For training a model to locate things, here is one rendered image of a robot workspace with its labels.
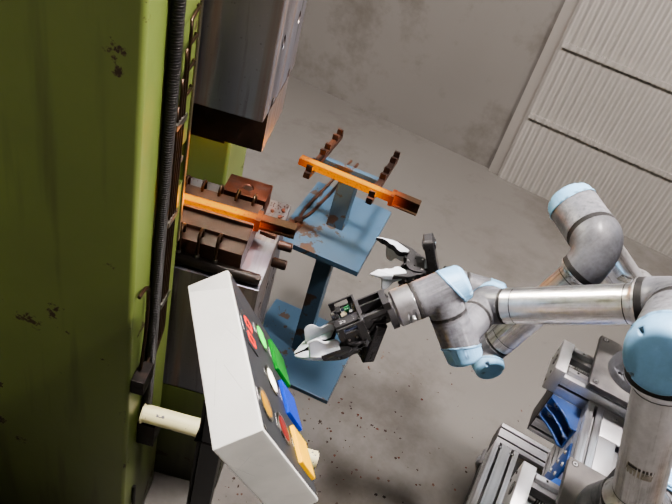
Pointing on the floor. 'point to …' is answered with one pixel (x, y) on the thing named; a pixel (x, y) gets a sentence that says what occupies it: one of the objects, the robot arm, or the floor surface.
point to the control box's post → (210, 462)
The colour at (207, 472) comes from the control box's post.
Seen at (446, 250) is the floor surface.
